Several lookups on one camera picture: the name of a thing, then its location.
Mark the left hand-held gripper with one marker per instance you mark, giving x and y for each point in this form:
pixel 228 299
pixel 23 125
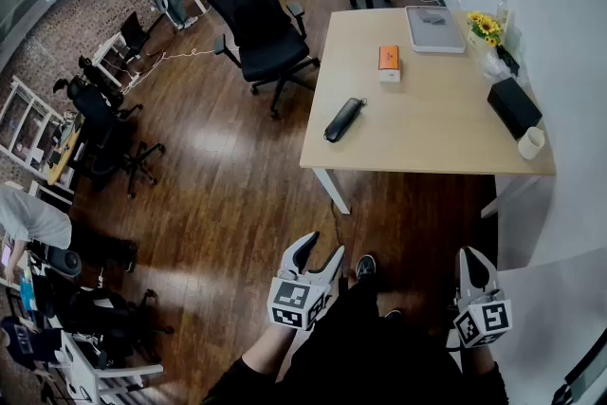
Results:
pixel 289 299

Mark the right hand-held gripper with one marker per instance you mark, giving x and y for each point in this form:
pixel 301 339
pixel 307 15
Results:
pixel 493 318

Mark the person's right forearm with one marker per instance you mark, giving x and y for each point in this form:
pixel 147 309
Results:
pixel 478 360

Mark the person's left forearm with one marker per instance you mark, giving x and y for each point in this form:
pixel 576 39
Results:
pixel 268 348

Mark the light wooden desk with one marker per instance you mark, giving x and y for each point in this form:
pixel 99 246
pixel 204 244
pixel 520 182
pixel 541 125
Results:
pixel 427 123

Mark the white work desk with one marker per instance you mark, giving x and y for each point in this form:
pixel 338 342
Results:
pixel 87 377

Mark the person's black shoe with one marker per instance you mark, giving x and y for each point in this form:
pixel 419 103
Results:
pixel 393 313
pixel 365 266

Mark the person's black clothed legs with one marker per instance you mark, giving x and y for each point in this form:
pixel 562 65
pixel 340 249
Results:
pixel 370 360

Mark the white cup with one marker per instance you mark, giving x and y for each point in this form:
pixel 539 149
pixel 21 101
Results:
pixel 531 143

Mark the black zip case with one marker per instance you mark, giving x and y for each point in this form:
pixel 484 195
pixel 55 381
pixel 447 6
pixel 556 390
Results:
pixel 343 120

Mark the black rectangular box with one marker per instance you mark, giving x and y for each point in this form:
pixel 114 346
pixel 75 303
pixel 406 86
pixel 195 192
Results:
pixel 514 108

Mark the clear plastic wrapping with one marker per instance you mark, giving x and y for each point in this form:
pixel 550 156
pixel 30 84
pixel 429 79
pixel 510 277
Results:
pixel 494 64

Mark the black swivel chair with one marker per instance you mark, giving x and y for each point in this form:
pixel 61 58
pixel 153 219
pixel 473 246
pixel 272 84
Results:
pixel 104 318

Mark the orange and white box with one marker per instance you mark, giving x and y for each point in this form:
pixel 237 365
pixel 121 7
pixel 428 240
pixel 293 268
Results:
pixel 389 61

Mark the grey flat tray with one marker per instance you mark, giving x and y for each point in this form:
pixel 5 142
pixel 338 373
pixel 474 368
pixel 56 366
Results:
pixel 438 38

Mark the black round speaker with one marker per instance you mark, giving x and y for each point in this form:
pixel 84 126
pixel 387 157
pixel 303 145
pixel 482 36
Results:
pixel 66 262

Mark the large black office chair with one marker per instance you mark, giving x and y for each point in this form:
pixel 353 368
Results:
pixel 258 23

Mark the yellow sunflower bouquet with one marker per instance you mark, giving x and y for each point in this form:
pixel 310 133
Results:
pixel 484 27

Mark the black office chair with headrest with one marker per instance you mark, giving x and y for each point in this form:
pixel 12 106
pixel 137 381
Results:
pixel 102 128

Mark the grey item on tray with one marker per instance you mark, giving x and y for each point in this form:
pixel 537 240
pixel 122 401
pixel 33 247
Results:
pixel 432 18

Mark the clear plastic bottle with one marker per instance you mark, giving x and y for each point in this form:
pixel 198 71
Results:
pixel 502 14

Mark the yellow round table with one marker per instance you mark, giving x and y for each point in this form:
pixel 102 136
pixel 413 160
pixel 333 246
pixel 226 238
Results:
pixel 66 147

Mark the small black chair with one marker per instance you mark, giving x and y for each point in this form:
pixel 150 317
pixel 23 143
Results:
pixel 134 35

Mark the small white table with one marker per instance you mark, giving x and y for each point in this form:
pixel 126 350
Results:
pixel 106 49

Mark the white shelf frame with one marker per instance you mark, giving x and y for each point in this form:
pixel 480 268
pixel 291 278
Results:
pixel 28 109

